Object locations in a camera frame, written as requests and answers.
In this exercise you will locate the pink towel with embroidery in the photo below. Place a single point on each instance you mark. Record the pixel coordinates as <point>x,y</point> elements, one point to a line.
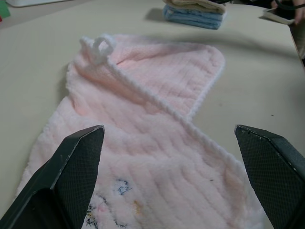
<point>143,143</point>

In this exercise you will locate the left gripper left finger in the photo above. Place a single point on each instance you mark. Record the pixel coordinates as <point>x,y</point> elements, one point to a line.
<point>59,171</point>

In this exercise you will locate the folded beige towel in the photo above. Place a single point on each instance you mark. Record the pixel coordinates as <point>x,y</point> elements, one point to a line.
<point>190,6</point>

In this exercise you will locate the person's bare hand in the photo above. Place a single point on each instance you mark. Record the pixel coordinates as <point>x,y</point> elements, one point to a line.
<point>300,12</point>

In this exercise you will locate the folded blue towel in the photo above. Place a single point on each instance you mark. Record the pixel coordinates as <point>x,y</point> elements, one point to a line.
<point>190,20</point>

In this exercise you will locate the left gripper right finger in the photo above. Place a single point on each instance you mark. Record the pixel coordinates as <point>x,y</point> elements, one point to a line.
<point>274,176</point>

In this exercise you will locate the white flat router box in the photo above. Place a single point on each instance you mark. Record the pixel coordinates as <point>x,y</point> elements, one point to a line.
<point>23,2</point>

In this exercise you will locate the green cube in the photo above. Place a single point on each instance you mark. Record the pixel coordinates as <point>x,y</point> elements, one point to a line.
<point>3,10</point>

